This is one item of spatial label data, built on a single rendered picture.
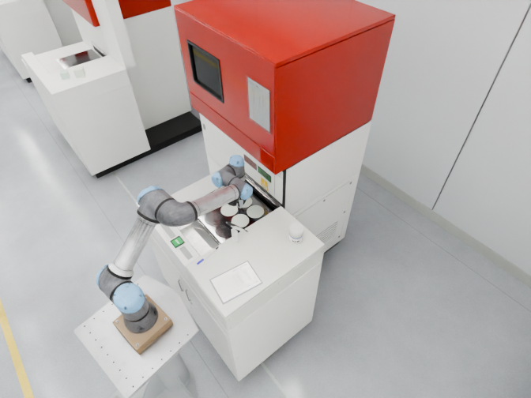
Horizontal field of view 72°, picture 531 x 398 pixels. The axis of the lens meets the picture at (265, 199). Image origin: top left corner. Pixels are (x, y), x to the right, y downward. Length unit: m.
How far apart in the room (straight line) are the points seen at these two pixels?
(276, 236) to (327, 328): 1.03
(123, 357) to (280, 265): 0.82
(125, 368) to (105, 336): 0.19
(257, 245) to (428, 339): 1.49
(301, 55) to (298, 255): 0.93
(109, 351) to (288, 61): 1.49
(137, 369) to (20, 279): 1.85
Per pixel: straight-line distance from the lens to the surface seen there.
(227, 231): 2.04
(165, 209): 1.56
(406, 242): 3.29
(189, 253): 1.92
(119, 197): 3.72
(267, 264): 1.83
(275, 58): 1.55
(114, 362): 1.91
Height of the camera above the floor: 2.50
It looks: 47 degrees down
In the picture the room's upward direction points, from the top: 1 degrees counter-clockwise
